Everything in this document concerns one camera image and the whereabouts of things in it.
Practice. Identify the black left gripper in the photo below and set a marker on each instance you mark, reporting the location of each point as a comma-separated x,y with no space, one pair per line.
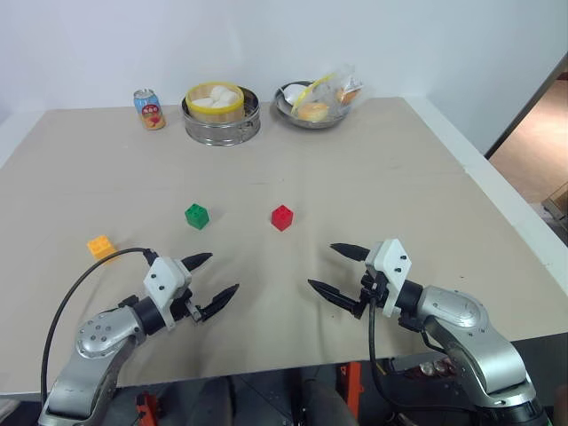
186,308

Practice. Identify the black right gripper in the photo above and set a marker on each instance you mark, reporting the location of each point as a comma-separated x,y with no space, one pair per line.
373,290

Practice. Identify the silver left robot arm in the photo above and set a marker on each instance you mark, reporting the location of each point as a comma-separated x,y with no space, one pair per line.
95,341

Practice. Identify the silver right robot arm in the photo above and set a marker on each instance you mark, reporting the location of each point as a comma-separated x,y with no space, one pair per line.
470,337

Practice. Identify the green toy block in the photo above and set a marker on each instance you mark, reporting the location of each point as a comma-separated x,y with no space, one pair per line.
196,216

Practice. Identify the red toy block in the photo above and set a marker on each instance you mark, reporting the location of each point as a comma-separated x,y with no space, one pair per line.
282,218

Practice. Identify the yellow toy block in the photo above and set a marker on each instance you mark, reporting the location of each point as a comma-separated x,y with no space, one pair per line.
102,248

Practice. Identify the beige table cover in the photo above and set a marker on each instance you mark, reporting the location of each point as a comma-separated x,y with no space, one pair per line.
284,177

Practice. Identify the orange black stand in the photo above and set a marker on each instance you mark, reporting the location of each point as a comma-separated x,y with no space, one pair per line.
351,390
146,408

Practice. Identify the round metal steamer pot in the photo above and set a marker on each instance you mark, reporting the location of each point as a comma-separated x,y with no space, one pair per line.
222,131

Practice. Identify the round metal bowl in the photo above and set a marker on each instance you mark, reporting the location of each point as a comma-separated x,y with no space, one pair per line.
310,123

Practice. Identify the round golden bread bun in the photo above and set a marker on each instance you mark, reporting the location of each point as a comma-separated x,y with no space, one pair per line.
313,112

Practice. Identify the yellow bamboo steamer basket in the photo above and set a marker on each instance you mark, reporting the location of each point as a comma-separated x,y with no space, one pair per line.
215,114

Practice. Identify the small bagged bread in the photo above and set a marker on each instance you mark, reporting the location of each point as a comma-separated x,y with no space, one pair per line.
345,96

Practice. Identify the white steamed bun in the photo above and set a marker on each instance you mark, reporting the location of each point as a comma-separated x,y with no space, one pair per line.
220,93
202,102
225,104

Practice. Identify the blue fruit drink can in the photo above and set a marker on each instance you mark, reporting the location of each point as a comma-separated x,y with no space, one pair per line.
150,111

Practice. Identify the clear plastic bag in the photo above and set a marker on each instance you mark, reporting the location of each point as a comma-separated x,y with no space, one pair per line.
330,89

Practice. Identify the brown cardboard box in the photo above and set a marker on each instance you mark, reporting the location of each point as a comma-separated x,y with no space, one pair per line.
558,202

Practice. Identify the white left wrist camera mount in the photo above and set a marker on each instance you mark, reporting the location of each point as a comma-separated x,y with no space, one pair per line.
165,277

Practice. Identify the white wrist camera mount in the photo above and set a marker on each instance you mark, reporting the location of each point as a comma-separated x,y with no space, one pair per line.
392,270
165,277

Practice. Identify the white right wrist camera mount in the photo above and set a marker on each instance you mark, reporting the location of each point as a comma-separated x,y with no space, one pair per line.
392,270

